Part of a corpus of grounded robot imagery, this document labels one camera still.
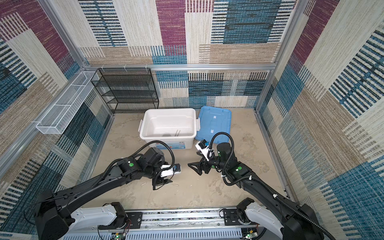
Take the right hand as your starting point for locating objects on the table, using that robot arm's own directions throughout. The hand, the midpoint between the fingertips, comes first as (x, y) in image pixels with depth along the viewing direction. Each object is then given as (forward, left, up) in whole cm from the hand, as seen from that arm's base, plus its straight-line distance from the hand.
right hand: (194, 160), depth 76 cm
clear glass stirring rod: (-5, +29, -16) cm, 34 cm away
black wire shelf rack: (+56, +47, +1) cm, 74 cm away
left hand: (-4, +12, -4) cm, 13 cm away
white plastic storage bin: (+30, +11, -10) cm, 33 cm away
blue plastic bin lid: (+39, -15, -15) cm, 44 cm away
